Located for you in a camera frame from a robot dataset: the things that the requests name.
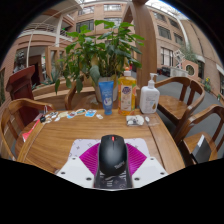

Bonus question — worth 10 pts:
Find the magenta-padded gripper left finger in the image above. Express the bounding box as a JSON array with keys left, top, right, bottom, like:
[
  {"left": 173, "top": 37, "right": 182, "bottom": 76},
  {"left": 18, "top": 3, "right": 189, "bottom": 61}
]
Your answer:
[{"left": 54, "top": 142, "right": 101, "bottom": 190}]

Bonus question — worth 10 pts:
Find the blue squeeze tube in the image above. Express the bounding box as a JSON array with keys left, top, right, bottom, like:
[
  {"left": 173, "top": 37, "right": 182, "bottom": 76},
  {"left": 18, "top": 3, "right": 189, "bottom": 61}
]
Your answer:
[{"left": 98, "top": 80, "right": 115, "bottom": 116}]

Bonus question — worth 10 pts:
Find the key bunch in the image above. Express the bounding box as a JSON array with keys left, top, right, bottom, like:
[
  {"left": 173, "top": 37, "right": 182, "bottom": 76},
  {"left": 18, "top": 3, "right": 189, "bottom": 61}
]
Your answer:
[{"left": 39, "top": 104, "right": 50, "bottom": 124}]

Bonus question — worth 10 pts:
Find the yellow detergent bottle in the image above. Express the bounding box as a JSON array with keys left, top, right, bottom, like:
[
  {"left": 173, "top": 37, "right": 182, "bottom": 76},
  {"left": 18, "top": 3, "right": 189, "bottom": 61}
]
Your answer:
[{"left": 117, "top": 67, "right": 138, "bottom": 117}]

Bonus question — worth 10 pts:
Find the small white case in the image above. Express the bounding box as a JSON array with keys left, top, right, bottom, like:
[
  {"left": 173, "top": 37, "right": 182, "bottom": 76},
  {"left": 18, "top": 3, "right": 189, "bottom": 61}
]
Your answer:
[{"left": 125, "top": 114, "right": 145, "bottom": 127}]

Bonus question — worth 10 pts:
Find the green potted plant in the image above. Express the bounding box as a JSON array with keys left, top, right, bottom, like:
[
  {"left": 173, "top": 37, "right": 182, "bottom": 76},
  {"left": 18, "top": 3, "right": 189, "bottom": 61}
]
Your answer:
[{"left": 54, "top": 19, "right": 146, "bottom": 104}]

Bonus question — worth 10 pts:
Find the black computer mouse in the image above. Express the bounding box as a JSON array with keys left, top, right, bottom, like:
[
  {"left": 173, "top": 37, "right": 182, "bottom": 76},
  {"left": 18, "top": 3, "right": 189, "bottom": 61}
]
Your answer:
[{"left": 97, "top": 134, "right": 129, "bottom": 177}]

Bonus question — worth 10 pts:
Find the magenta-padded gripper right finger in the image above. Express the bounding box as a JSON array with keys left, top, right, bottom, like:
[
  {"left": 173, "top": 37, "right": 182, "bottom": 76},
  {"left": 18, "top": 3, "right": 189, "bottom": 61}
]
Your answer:
[{"left": 126, "top": 142, "right": 169, "bottom": 190}]

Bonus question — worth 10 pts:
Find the black flat notebook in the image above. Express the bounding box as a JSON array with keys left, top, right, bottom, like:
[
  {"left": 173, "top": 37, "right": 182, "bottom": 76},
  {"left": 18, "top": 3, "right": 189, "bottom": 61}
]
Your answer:
[{"left": 190, "top": 134, "right": 213, "bottom": 164}]

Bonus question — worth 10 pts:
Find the yellow flowering plant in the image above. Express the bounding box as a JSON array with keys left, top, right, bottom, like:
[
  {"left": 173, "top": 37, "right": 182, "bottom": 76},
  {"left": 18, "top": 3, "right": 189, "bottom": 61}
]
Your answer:
[{"left": 202, "top": 77, "right": 213, "bottom": 93}]

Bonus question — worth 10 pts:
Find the wooden armchair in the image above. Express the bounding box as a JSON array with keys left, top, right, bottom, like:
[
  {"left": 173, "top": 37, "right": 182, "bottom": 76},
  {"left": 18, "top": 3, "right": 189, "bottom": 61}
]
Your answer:
[
  {"left": 173, "top": 103, "right": 224, "bottom": 167},
  {"left": 154, "top": 76, "right": 206, "bottom": 134},
  {"left": 0, "top": 98, "right": 56, "bottom": 161}
]

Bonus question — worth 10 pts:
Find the dark red wooden lectern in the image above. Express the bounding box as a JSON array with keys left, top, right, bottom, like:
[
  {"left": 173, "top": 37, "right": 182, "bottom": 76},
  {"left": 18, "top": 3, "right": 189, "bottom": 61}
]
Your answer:
[{"left": 5, "top": 64, "right": 38, "bottom": 126}]

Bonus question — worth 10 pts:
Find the white pump bottle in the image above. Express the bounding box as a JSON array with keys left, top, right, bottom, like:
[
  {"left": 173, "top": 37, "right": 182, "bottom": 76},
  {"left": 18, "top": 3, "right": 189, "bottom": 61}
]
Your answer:
[{"left": 139, "top": 72, "right": 161, "bottom": 115}]

